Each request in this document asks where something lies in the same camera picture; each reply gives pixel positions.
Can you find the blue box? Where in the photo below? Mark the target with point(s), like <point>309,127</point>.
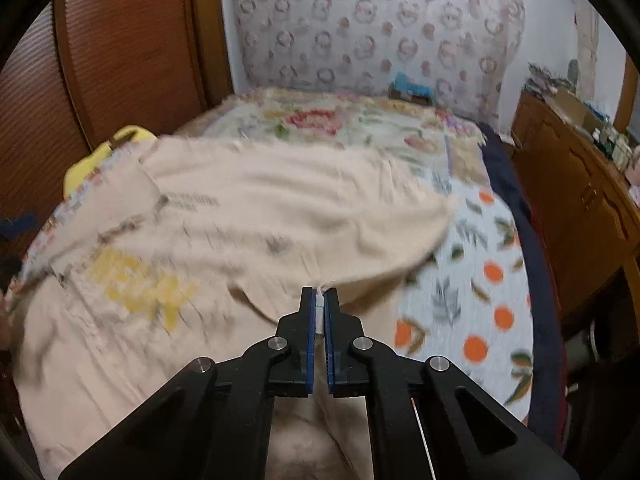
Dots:
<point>410,87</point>

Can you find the orange fruit print blanket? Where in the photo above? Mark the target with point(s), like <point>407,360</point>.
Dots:
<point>475,240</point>

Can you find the white lace curtain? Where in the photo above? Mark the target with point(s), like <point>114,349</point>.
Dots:
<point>587,45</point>

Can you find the navy bed sheet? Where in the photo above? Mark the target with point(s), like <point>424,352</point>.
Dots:
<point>540,285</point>

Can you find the yellow plastic item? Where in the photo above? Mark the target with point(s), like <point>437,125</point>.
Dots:
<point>82,172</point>

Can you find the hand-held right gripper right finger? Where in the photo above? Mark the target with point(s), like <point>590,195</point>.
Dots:
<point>328,360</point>

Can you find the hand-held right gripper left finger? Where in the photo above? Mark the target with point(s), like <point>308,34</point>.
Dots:
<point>311,360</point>

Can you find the clutter of small items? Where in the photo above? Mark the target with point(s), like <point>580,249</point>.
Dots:
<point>612,137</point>

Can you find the beige printed garment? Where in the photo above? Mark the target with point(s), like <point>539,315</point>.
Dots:
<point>250,210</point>

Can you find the wooden cabinet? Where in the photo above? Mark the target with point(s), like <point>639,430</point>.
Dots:
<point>565,185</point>

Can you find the cardboard box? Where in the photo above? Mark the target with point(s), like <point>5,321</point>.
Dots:
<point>575,110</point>

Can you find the pink kettle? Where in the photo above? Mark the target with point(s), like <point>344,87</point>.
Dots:
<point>635,167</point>

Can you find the wooden wardrobe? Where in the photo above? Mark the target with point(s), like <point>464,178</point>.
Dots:
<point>125,60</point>

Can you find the floral quilt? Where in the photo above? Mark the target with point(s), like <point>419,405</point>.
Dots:
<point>325,120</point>

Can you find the wooden window frame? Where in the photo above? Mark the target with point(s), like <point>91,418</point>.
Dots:
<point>627,90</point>

